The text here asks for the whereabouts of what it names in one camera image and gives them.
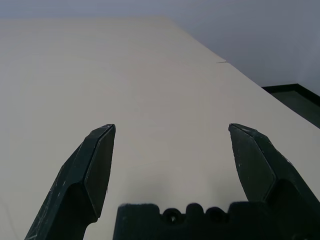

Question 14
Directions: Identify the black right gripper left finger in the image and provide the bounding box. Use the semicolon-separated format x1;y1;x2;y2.
24;123;116;240

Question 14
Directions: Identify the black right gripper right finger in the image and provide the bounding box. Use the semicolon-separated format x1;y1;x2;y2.
228;122;320;203

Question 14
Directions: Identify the black baseboard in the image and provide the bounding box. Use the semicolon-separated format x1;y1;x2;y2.
261;83;320;100

